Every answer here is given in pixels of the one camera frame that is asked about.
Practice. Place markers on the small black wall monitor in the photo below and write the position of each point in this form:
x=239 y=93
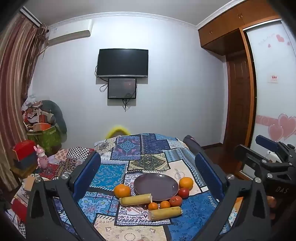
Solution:
x=122 y=88

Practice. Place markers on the small mandarin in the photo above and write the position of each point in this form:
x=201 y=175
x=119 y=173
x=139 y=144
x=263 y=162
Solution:
x=165 y=204
x=153 y=206

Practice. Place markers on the dark blue box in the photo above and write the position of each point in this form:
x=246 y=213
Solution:
x=26 y=162

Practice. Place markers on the large orange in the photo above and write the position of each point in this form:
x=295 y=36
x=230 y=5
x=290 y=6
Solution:
x=186 y=183
x=122 y=191

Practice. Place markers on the pile of household clutter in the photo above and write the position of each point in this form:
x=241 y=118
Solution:
x=34 y=113

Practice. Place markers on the white air conditioner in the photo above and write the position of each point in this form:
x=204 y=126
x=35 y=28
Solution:
x=69 y=32

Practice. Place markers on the yellow plush item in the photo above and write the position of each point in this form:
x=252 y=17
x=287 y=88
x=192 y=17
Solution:
x=117 y=130

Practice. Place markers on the striped brown curtain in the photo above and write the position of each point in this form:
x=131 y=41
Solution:
x=13 y=81

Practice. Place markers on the wooden overhead wardrobe cabinet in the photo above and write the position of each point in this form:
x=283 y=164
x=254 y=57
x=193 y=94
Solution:
x=222 y=30

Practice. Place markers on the black wall television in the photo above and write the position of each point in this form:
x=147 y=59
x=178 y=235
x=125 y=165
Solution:
x=122 y=62

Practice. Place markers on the pink rabbit toy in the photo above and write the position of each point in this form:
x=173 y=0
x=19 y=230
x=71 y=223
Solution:
x=42 y=157

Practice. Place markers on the patchwork printed blanket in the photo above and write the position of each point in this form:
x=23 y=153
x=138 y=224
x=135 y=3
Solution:
x=148 y=160

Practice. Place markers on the dark cloth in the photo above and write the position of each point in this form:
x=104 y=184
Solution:
x=192 y=142

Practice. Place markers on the white red sticker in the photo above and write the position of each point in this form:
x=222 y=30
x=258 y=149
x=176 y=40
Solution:
x=272 y=78

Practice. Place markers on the red tomato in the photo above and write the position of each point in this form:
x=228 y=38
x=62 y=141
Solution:
x=175 y=201
x=183 y=192

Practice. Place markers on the sugarcane piece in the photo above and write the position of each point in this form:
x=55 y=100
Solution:
x=165 y=213
x=136 y=199

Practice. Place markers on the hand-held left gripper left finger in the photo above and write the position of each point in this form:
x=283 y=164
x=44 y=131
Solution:
x=89 y=172

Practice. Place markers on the white heart-print sliding door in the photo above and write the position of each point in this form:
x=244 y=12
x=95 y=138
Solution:
x=270 y=104

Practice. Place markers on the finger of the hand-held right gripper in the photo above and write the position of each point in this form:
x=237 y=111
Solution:
x=251 y=158
x=266 y=141

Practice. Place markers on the person's right hand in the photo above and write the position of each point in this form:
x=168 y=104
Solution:
x=271 y=206

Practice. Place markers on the dark purple plate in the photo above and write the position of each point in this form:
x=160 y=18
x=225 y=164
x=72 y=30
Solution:
x=156 y=187

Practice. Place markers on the red box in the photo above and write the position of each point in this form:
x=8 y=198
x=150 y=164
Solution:
x=24 y=148

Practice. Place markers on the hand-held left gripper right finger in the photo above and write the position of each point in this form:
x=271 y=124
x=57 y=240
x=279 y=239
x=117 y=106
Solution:
x=209 y=172

